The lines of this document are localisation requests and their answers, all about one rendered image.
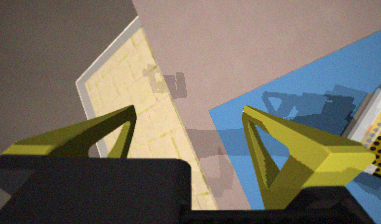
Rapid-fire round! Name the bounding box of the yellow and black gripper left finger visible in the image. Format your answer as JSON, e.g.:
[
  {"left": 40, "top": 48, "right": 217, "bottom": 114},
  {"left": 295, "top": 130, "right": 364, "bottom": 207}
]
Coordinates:
[{"left": 1, "top": 105, "right": 137, "bottom": 158}]

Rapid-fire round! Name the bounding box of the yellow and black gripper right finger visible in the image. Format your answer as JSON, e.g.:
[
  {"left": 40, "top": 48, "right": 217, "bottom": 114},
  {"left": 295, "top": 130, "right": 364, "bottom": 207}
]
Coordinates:
[{"left": 242, "top": 105, "right": 376, "bottom": 209}]

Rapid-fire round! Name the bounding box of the grey box with lid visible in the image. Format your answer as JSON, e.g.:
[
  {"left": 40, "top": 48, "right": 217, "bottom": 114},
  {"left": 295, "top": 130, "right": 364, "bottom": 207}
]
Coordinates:
[{"left": 342, "top": 83, "right": 381, "bottom": 175}]

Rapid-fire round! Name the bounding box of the blue bench mat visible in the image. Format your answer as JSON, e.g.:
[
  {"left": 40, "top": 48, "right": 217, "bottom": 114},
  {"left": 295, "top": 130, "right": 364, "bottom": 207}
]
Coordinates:
[{"left": 209, "top": 31, "right": 381, "bottom": 224}]

